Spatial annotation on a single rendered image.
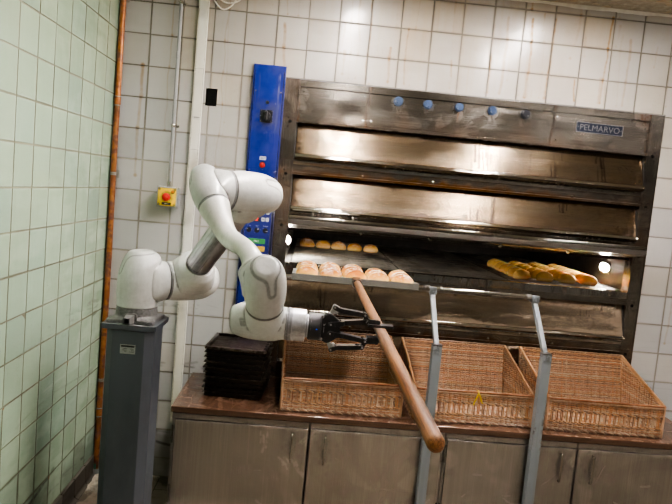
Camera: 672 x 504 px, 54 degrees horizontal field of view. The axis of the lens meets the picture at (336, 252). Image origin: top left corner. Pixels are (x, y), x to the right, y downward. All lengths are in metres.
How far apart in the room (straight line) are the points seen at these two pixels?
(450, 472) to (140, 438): 1.35
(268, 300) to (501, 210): 2.03
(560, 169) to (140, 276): 2.14
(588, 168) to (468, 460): 1.59
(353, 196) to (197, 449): 1.42
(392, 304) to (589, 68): 1.55
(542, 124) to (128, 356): 2.28
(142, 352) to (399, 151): 1.61
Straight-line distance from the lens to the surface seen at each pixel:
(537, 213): 3.54
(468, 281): 3.46
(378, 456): 3.05
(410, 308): 3.43
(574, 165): 3.60
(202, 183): 2.12
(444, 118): 3.43
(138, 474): 2.78
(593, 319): 3.72
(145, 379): 2.64
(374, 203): 3.35
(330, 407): 3.00
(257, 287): 1.63
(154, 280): 2.59
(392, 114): 3.39
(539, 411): 3.07
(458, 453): 3.10
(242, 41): 3.42
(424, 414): 1.17
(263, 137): 3.32
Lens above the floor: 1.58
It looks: 5 degrees down
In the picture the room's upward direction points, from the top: 5 degrees clockwise
